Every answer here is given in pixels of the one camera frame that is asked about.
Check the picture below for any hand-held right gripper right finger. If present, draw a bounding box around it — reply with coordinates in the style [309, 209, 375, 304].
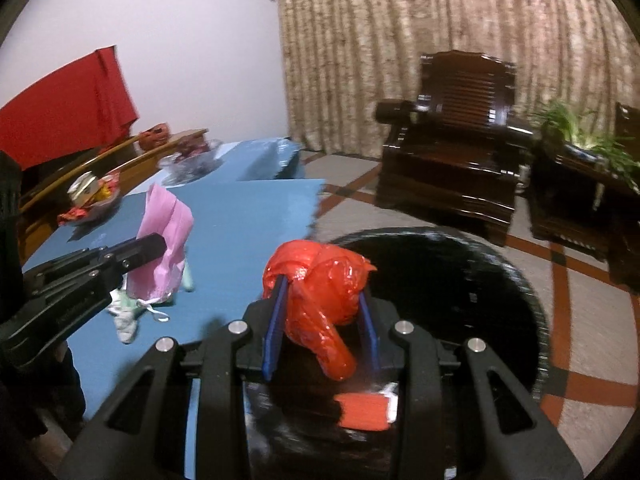
[356, 291, 584, 480]

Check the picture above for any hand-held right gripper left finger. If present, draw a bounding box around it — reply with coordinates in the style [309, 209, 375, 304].
[59, 279, 291, 480]

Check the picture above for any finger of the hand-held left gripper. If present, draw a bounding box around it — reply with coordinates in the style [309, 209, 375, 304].
[0, 234, 167, 369]
[22, 245, 122, 302]

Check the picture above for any pink plastic bag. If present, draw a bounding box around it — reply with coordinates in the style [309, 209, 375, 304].
[125, 183, 195, 306]

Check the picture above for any red plastic bag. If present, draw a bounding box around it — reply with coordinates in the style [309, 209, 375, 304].
[262, 240, 378, 382]

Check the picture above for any black round trash bin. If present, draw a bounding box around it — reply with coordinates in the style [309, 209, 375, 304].
[242, 227, 551, 480]

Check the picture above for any glass plate of candies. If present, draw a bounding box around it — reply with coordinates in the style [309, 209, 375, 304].
[57, 171, 124, 226]

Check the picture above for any white crumpled face mask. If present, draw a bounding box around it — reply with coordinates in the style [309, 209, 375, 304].
[107, 287, 171, 345]

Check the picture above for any red paper packet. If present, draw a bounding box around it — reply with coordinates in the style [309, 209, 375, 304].
[334, 391, 398, 432]

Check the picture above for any gold and white small box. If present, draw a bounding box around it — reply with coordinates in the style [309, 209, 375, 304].
[67, 171, 101, 206]

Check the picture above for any curved wooden bench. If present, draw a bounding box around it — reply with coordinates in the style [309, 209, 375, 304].
[17, 129, 210, 261]

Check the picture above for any glass bowl of red fruit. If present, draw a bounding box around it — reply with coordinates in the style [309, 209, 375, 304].
[159, 137, 224, 186]

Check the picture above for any red cloth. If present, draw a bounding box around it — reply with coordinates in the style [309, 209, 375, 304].
[0, 46, 140, 171]

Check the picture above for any dark wooden armchair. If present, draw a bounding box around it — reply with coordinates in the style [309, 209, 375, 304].
[375, 50, 534, 247]

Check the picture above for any dark wooden side table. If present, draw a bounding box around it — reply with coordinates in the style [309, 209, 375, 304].
[530, 125, 640, 263]

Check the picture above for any green potted plant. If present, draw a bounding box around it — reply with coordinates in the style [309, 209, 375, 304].
[532, 100, 640, 186]

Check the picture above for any beige patterned curtain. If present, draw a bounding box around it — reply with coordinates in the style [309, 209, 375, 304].
[267, 0, 640, 161]

